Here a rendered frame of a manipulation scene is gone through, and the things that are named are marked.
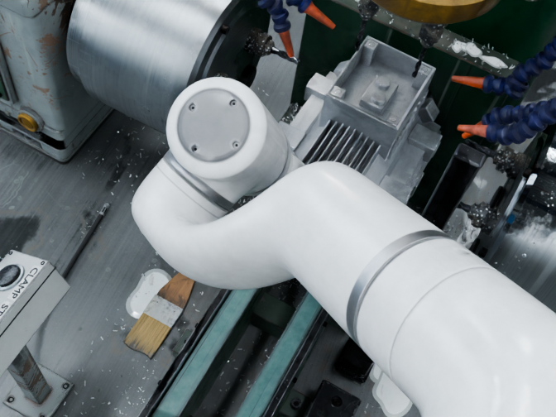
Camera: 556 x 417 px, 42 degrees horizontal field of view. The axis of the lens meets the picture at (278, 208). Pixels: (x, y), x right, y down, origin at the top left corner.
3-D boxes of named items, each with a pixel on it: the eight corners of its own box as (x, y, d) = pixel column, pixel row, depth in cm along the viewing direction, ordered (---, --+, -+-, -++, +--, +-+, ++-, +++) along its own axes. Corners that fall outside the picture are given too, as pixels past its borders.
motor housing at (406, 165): (313, 123, 116) (333, 39, 99) (421, 179, 112) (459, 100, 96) (248, 215, 106) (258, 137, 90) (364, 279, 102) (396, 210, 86)
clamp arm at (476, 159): (401, 251, 97) (462, 136, 75) (422, 261, 96) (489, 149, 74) (391, 271, 95) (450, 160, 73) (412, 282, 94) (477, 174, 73)
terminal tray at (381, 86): (355, 70, 102) (365, 33, 96) (424, 104, 100) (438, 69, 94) (314, 127, 96) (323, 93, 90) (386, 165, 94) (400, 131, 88)
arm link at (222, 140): (243, 218, 71) (305, 145, 71) (211, 207, 58) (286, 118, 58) (181, 163, 72) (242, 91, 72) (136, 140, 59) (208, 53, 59)
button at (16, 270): (15, 270, 84) (6, 260, 83) (31, 275, 82) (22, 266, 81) (-3, 290, 83) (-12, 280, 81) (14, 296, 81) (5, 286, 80)
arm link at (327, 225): (334, 457, 49) (169, 240, 72) (492, 276, 48) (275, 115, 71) (251, 419, 43) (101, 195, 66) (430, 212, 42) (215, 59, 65)
